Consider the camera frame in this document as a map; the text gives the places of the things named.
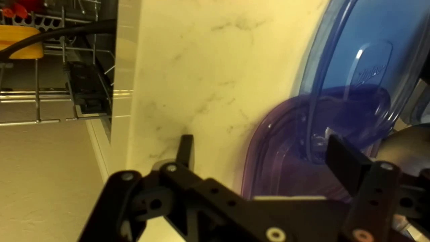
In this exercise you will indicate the blue transparent plastic lid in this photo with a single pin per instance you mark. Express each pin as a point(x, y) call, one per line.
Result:
point(353, 57)

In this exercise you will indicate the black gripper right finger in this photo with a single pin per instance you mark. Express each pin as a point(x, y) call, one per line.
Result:
point(371, 196)

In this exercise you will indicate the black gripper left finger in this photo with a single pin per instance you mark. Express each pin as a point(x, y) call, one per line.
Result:
point(134, 205)

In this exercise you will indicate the purple plastic lid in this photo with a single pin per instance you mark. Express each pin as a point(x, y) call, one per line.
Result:
point(286, 152)

